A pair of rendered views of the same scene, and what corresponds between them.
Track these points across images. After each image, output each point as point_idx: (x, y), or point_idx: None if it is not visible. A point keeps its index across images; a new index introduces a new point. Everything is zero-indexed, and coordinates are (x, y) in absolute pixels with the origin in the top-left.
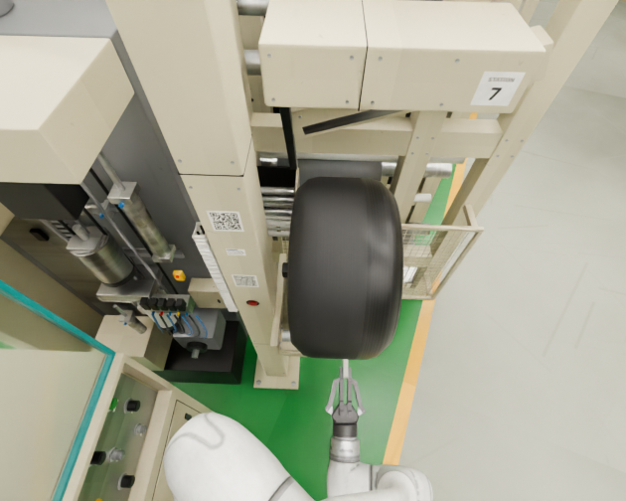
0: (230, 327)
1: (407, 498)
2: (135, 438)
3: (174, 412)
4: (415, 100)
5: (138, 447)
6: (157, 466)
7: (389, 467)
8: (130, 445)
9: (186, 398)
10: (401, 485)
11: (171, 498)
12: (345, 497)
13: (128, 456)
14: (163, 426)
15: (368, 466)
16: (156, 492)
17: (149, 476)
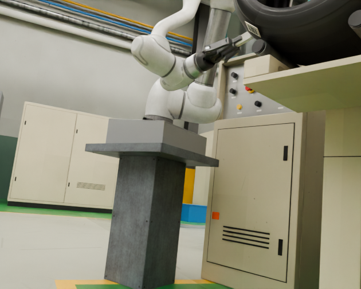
0: None
1: (154, 28)
2: (276, 103)
3: (286, 123)
4: None
5: (272, 110)
6: (259, 121)
7: (167, 46)
8: (273, 100)
9: (298, 142)
10: (159, 30)
11: (242, 156)
12: (188, 11)
13: (269, 102)
14: (278, 113)
15: (176, 58)
16: (247, 128)
17: (255, 116)
